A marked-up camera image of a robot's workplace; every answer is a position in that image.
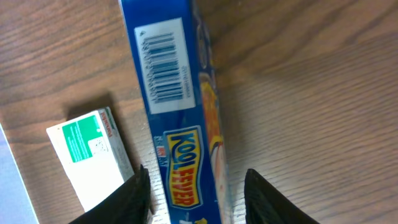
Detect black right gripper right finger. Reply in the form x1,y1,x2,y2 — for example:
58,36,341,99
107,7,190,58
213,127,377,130
244,169,318,224

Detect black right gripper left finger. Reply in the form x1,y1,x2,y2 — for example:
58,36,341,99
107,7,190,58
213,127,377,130
70,167,152,224

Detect clear plastic container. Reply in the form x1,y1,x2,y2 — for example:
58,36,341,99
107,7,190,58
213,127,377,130
1,127,39,224

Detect white green medicine box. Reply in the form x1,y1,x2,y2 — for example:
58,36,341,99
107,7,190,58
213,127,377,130
46,107,134,212

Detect blue Kool Fever box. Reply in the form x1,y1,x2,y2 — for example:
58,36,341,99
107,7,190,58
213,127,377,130
119,0,233,223

